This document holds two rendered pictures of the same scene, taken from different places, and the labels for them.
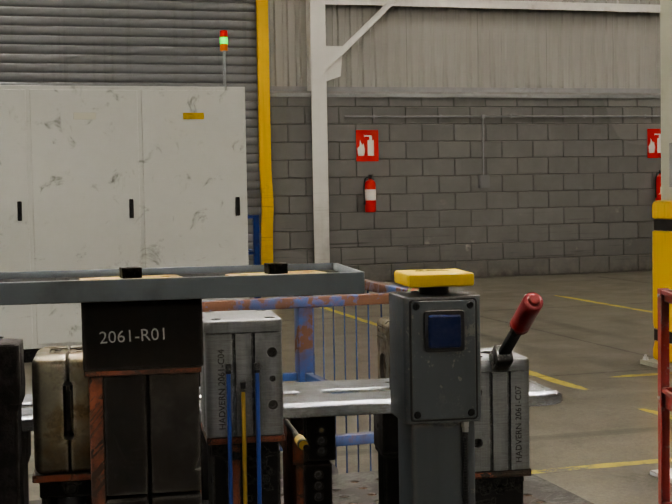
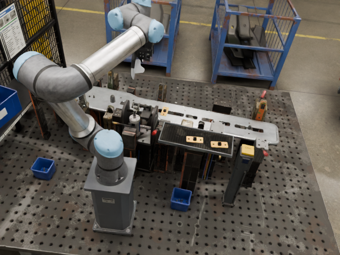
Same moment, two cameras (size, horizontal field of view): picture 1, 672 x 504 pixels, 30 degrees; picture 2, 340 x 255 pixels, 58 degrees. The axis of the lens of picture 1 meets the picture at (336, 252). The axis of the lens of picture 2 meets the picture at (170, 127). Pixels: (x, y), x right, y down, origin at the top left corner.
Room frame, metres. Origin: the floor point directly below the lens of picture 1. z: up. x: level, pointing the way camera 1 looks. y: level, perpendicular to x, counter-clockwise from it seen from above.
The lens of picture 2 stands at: (0.02, -0.02, 2.26)
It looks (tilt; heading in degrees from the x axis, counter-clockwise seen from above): 44 degrees down; 17
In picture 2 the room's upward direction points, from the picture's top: 6 degrees clockwise
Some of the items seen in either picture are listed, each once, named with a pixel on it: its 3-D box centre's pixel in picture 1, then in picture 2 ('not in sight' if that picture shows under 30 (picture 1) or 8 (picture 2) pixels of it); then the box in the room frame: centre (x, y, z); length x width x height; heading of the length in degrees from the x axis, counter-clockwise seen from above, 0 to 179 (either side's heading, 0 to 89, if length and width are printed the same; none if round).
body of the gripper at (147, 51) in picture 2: not in sight; (142, 45); (1.11, 0.49, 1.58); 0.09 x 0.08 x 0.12; 100
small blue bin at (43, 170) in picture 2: not in sight; (44, 169); (0.83, 1.00, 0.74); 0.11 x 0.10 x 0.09; 100
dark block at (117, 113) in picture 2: not in sight; (119, 137); (1.12, 0.64, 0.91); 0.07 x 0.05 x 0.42; 10
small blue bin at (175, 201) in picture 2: not in sight; (180, 200); (0.97, 0.17, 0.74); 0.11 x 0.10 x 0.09; 100
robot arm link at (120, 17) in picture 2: not in sight; (126, 18); (1.01, 0.51, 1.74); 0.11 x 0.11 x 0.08; 72
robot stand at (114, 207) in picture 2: not in sight; (113, 196); (0.75, 0.47, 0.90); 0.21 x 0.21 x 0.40; 17
